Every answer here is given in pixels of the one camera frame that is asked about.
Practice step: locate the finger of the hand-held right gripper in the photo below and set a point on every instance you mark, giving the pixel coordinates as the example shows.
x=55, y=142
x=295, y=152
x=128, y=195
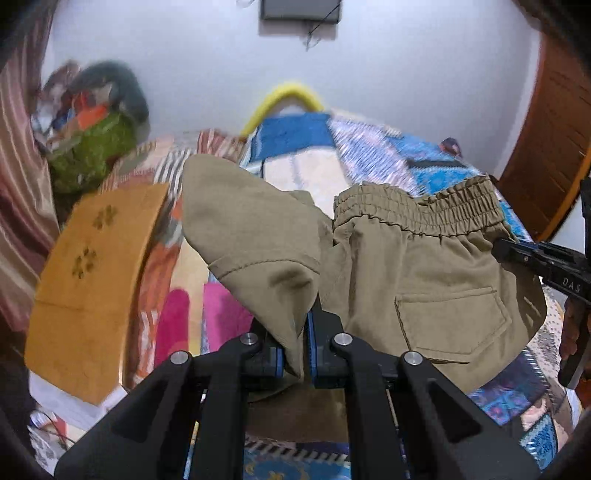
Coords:
x=515, y=258

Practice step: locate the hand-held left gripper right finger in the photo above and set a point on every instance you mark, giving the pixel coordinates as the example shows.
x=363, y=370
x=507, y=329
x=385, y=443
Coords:
x=313, y=355

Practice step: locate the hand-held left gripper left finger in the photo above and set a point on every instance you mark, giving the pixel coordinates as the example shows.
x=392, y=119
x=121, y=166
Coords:
x=279, y=364

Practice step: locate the khaki pants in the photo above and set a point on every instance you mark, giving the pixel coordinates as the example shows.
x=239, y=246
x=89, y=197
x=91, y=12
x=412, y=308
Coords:
x=415, y=277

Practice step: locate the person's right hand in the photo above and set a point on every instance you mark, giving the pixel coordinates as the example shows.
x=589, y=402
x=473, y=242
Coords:
x=570, y=332

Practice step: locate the pink cloth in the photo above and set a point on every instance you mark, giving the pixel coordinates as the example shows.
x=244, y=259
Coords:
x=221, y=314

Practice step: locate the brown wooden door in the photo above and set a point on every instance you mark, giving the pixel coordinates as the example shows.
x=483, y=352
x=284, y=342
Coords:
x=549, y=138

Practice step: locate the wooden lap desk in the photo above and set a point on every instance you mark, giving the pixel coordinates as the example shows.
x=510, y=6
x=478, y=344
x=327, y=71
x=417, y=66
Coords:
x=92, y=286

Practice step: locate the patchwork bed blanket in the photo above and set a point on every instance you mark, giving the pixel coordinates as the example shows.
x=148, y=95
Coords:
x=295, y=134

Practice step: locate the orange striped quilt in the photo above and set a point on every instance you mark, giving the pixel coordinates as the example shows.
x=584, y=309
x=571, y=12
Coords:
x=161, y=152

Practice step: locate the white floral cloth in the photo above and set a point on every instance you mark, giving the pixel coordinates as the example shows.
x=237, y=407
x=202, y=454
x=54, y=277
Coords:
x=46, y=443

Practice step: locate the green bag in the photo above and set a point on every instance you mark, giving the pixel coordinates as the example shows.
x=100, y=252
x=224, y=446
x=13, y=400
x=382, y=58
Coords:
x=92, y=147

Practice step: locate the striped brown curtain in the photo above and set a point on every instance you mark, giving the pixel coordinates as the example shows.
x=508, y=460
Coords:
x=23, y=184

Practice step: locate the grey plush toy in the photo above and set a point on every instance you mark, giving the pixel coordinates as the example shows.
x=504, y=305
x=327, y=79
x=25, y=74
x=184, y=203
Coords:
x=129, y=87

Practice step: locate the pile of colourful clutter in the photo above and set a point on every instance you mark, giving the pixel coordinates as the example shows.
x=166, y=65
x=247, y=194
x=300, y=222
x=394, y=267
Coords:
x=60, y=92

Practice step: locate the small black wall screen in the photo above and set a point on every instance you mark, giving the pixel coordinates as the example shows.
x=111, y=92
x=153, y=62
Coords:
x=300, y=9

